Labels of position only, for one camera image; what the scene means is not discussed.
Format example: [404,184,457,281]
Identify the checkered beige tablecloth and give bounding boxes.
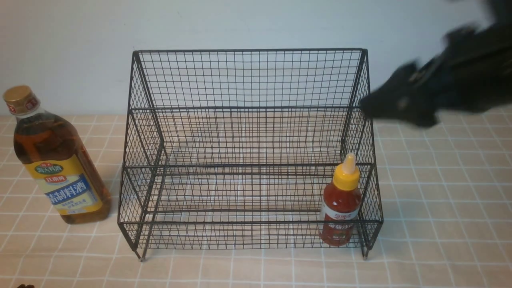
[1,107,511,288]

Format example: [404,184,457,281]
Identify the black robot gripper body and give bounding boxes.
[408,0,512,120]

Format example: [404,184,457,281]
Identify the small red sauce bottle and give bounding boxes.
[319,153,362,247]

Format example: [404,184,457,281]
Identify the black wire mesh shelf rack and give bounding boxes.
[118,48,384,260]

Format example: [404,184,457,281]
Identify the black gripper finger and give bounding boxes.
[359,61,438,128]

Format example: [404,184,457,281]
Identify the large cooking wine bottle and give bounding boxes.
[2,85,111,224]

